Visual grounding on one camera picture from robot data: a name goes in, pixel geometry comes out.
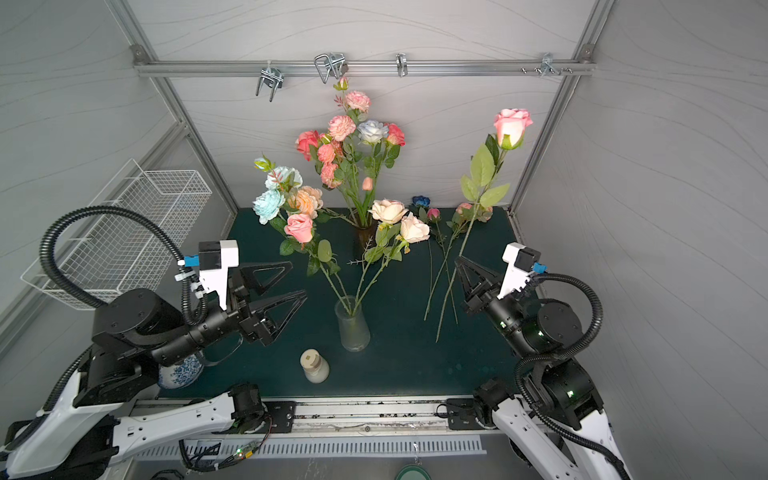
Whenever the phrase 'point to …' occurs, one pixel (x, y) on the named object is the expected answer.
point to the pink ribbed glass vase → (367, 225)
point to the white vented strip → (246, 447)
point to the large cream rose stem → (391, 242)
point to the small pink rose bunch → (465, 215)
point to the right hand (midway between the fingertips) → (464, 251)
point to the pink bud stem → (367, 184)
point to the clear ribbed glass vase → (355, 332)
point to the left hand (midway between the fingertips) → (302, 276)
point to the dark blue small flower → (421, 200)
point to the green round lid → (413, 472)
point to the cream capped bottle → (315, 365)
